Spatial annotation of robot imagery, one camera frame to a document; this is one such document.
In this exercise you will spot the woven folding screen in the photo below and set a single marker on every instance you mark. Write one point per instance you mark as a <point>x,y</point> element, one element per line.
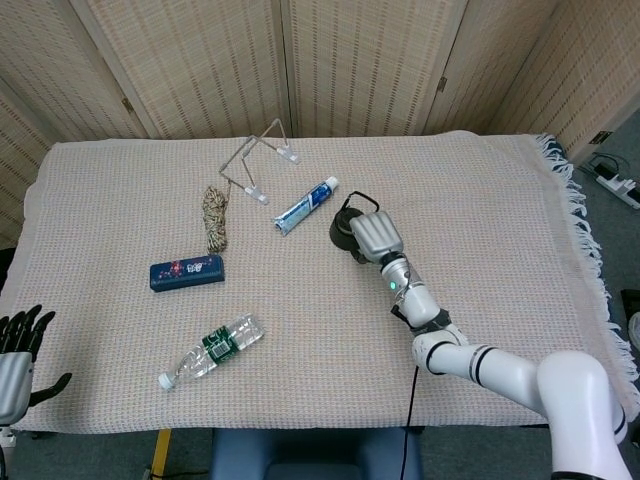
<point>350,60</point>

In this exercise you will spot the black round object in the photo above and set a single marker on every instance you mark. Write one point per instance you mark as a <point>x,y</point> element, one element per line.
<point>337,237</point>

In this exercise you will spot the beige waffle-weave tablecloth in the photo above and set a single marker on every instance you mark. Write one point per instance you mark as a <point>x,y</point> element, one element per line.
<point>300,325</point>

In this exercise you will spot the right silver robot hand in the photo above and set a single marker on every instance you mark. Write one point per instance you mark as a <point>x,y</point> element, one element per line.
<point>375,235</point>

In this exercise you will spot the white power strip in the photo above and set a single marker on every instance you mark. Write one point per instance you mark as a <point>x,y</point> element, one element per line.
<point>620,187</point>

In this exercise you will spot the yellow floor tape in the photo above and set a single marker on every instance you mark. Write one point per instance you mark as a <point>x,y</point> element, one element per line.
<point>160,450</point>

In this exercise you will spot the blue chair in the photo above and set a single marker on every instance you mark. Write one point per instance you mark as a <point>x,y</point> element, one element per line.
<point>310,455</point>

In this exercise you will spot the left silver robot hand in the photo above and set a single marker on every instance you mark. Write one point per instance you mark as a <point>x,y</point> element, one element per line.
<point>15,375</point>

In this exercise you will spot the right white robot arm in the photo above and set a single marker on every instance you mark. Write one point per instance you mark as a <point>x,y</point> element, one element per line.
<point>500,362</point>

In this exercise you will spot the clear bottle with green label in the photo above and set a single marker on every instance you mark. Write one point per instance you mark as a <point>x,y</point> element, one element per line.
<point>220,347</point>

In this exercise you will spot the blue and white toothpaste tube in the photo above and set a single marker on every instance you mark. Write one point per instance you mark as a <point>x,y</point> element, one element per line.
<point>305,207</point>

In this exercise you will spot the dark blue floral box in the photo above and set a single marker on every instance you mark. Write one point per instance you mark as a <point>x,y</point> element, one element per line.
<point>185,275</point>

